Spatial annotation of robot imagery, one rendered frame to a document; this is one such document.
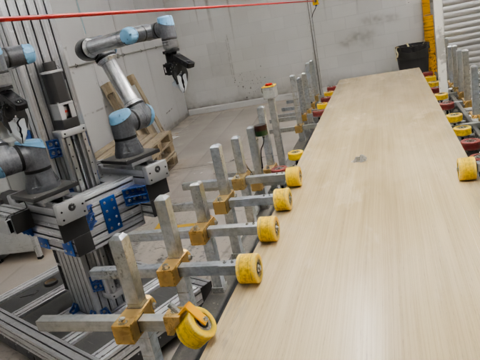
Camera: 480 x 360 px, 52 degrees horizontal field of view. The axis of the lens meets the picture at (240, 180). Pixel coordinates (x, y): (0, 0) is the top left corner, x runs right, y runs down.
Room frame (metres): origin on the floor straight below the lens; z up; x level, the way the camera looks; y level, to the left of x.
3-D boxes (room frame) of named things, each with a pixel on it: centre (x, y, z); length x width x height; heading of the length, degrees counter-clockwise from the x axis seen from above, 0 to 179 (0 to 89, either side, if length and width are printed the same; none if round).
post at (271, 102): (2.74, -0.26, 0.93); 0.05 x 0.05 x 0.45; 71
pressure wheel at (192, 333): (0.98, 0.17, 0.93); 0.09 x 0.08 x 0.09; 71
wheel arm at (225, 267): (1.28, 0.25, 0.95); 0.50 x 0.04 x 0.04; 71
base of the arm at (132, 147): (2.52, 0.54, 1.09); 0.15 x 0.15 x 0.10
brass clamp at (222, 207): (1.76, 0.07, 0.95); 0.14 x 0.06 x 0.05; 161
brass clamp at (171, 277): (1.29, 0.23, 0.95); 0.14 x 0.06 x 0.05; 161
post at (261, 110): (2.49, -0.18, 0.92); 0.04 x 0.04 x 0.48; 71
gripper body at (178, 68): (2.44, 0.20, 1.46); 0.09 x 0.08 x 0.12; 47
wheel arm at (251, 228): (1.51, 0.17, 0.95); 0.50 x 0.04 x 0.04; 71
